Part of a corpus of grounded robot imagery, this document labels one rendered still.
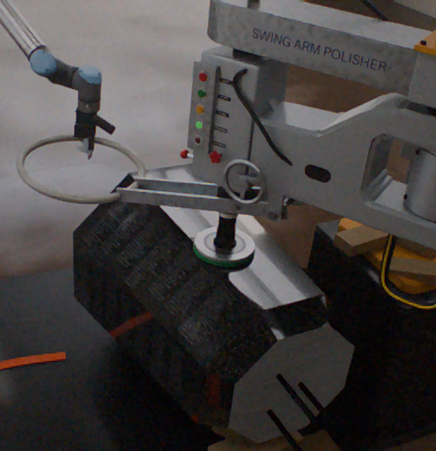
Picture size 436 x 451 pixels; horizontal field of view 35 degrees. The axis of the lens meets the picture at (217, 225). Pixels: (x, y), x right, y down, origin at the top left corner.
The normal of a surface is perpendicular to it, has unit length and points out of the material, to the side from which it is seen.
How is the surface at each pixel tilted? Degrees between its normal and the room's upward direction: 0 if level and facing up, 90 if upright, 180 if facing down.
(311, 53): 90
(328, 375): 90
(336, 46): 90
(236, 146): 90
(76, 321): 0
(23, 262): 0
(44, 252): 0
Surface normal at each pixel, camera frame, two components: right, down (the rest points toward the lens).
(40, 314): 0.09, -0.85
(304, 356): 0.47, 0.50
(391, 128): -0.51, 0.40
